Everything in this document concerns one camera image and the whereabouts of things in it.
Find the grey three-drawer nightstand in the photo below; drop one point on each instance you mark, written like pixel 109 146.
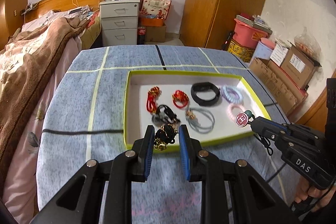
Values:
pixel 119 22

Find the small cardboard box with label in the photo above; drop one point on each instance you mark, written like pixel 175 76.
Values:
pixel 299 66

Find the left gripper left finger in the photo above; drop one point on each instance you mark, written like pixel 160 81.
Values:
pixel 101 191

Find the large cardboard box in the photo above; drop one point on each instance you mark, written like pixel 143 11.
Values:
pixel 281 86

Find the brown fleece blanket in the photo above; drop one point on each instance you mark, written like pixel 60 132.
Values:
pixel 27 63

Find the right hand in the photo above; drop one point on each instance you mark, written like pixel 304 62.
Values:
pixel 304 190

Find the pink plastic bucket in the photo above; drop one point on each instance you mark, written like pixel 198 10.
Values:
pixel 246 35

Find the black fitness band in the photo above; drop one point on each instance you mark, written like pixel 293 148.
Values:
pixel 205 94

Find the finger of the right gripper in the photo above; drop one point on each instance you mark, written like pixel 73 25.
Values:
pixel 267 126
pixel 273 137

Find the cola bottle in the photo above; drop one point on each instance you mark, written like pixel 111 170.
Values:
pixel 141 33

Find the yellow patterned tin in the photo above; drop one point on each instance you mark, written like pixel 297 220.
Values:
pixel 244 53

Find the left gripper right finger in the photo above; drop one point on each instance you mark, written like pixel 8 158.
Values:
pixel 230 190

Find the pink floral bed sheet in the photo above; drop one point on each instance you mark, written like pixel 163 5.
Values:
pixel 19 191

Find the wooden headboard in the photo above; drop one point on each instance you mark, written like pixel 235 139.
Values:
pixel 44 6

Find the left wooden cabinet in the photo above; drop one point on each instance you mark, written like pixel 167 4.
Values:
pixel 11 18

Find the red patterned gift bag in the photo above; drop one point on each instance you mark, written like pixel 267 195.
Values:
pixel 157 8

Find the orange box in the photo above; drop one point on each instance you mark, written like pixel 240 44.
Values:
pixel 151 22

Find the blue plaid tablecloth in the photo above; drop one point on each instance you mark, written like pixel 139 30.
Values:
pixel 85 117

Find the yellow-green shallow box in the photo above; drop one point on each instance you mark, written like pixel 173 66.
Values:
pixel 217 123

